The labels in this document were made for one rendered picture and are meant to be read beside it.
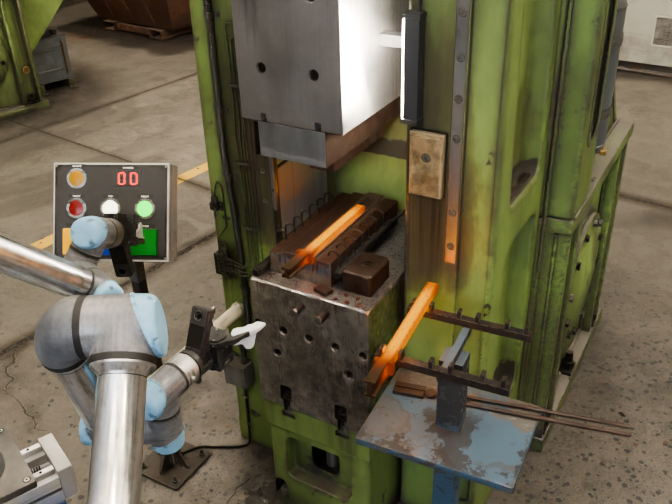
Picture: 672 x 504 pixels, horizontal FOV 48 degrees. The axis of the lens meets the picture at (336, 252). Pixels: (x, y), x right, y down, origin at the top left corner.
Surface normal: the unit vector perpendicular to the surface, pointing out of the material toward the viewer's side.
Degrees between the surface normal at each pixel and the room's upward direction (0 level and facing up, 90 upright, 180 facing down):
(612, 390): 0
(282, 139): 90
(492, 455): 0
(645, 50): 90
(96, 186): 60
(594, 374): 0
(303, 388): 90
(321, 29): 90
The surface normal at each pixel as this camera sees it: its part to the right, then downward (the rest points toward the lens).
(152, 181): -0.08, 0.00
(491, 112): -0.49, 0.45
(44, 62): 0.72, 0.33
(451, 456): -0.03, -0.86
